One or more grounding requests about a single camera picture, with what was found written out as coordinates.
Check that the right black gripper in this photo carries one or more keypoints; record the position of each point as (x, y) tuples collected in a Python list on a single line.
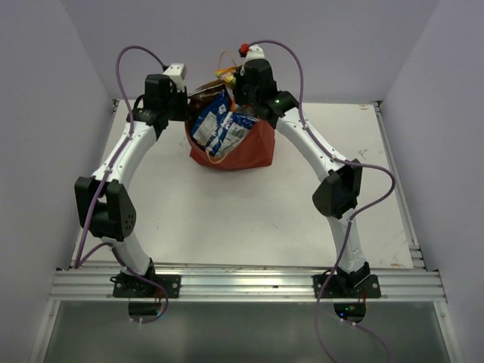
[(240, 78)]

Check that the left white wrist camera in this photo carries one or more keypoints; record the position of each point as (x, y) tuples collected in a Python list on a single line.
[(177, 72)]

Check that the red paper bag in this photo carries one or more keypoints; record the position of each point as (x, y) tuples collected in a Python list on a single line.
[(256, 150)]

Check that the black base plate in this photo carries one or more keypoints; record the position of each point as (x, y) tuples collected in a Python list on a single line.
[(325, 285), (129, 286)]

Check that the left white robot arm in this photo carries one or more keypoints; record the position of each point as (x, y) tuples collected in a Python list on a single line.
[(104, 206)]

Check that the brown kettle chips bag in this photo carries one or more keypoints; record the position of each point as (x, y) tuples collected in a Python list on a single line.
[(205, 94)]

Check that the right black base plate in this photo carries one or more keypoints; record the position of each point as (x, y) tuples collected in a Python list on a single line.
[(325, 285)]

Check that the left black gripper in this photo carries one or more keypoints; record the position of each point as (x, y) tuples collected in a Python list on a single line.
[(183, 97)]

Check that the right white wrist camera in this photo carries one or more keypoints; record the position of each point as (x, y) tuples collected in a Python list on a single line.
[(250, 52)]

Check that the blue white snack bag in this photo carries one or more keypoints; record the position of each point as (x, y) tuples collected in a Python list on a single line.
[(218, 130)]

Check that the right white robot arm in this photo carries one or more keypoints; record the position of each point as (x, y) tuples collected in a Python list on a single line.
[(336, 197)]

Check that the orange Fox's candy bag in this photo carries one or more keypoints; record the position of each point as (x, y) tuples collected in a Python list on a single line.
[(227, 76)]

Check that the aluminium front rail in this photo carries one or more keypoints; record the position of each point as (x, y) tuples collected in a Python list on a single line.
[(250, 284)]

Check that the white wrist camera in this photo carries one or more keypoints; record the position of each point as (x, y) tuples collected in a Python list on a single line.
[(177, 72), (250, 52)]

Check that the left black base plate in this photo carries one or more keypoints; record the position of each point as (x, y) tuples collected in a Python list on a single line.
[(129, 286)]

